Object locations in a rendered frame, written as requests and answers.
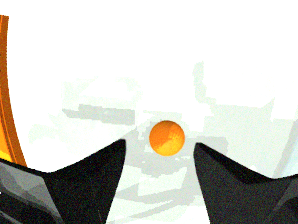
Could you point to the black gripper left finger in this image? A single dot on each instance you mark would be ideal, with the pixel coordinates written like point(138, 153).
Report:
point(79, 194)

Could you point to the orange ball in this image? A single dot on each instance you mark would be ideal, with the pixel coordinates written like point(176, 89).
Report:
point(162, 132)

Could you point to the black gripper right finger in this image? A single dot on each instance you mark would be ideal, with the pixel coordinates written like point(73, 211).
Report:
point(234, 194)

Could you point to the low clear walls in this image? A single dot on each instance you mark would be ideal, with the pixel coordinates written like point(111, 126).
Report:
point(292, 165)

